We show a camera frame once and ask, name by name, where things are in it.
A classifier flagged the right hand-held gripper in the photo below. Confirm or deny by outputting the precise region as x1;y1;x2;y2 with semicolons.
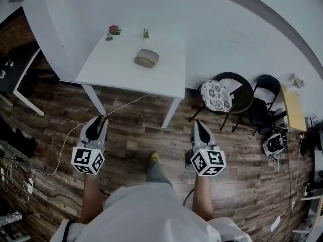
186;120;226;177

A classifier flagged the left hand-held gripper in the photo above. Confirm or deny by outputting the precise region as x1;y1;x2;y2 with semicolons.
71;116;109;175

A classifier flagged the beige glasses case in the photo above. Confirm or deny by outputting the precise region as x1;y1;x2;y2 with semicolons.
133;48;160;68

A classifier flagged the person's right forearm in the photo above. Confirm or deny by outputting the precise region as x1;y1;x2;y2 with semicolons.
191;176;214;221

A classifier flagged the person's left forearm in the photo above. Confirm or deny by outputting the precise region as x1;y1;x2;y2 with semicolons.
81;174;105;224

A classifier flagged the floral seat cushion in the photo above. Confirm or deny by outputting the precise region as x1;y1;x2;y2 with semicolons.
200;80;232;111

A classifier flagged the person's grey trouser leg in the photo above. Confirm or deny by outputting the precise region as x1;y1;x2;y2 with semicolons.
145;159;174;189

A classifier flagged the round black chair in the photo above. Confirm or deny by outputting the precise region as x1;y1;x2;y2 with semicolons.
189;71;254;131

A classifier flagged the black folding chair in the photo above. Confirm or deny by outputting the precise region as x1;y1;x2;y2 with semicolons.
232;74;281;136

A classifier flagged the white square table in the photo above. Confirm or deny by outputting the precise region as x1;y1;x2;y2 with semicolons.
75;33;187;129

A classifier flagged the white and black device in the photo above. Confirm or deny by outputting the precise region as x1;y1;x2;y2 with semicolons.
262;132;288;158

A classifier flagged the person's white shirt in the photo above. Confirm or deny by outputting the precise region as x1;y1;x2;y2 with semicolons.
52;181;253;242

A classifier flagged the yellow side table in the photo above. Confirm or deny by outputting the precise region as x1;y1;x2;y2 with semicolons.
279;83;307;133

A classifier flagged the red flower potted plant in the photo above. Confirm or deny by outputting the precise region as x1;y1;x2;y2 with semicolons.
105;25;122;42

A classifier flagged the dried flower bunch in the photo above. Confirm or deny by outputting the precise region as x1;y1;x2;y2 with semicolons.
289;72;306;88

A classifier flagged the white floor power strip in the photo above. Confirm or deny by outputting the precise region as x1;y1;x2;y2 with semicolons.
270;215;281;233

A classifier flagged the long white cable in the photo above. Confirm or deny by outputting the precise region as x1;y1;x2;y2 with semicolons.
30;93;151;177

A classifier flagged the black shoulder strap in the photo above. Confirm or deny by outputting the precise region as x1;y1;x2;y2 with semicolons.
62;219;73;242

